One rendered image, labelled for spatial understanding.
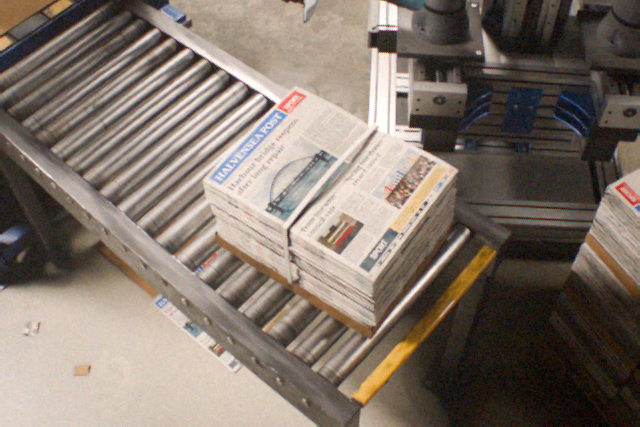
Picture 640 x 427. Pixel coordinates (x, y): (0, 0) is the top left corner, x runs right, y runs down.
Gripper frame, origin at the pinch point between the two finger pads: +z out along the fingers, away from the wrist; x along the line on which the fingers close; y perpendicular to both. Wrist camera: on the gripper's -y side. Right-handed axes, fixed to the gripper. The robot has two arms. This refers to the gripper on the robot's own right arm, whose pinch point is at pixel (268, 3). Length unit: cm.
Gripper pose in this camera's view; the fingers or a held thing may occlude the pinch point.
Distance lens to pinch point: 140.4
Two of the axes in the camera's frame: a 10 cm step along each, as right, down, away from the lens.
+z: -5.1, 6.9, -5.1
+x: -8.6, -4.7, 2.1
